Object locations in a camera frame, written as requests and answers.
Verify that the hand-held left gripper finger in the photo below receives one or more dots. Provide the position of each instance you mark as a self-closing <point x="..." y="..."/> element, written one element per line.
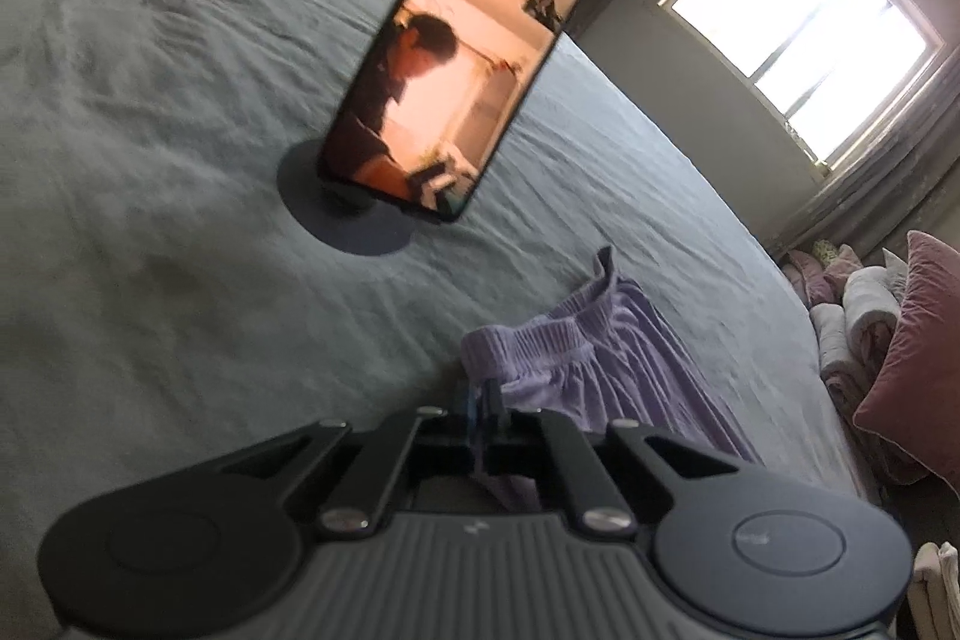
<point x="476" y="437"/>
<point x="495" y="441"/>

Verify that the lilac pants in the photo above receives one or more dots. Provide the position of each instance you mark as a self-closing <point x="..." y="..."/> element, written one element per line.
<point x="600" y="370"/>

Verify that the dark round phone stand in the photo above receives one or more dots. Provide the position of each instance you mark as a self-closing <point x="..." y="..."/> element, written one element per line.
<point x="315" y="212"/>

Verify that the small pink cushion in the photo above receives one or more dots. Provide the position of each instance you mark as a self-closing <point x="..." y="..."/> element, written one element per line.
<point x="806" y="280"/>

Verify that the smartphone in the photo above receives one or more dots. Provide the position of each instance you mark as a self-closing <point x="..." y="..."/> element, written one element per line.
<point x="450" y="70"/>

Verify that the green floral cloth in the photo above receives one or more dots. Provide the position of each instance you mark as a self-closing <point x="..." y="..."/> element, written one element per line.
<point x="825" y="251"/>

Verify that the folded white pink quilt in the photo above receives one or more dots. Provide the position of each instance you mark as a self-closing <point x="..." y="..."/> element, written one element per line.
<point x="862" y="325"/>

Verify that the pink pillow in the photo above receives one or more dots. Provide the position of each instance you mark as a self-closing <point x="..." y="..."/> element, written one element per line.
<point x="922" y="370"/>

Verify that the grey patterned curtain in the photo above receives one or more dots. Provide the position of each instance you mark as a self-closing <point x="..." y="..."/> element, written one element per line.
<point x="885" y="197"/>

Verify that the white ribbed cloth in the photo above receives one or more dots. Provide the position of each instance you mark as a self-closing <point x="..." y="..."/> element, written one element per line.
<point x="937" y="580"/>

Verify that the window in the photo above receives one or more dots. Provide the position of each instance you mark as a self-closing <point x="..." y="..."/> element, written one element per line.
<point x="810" y="25"/>

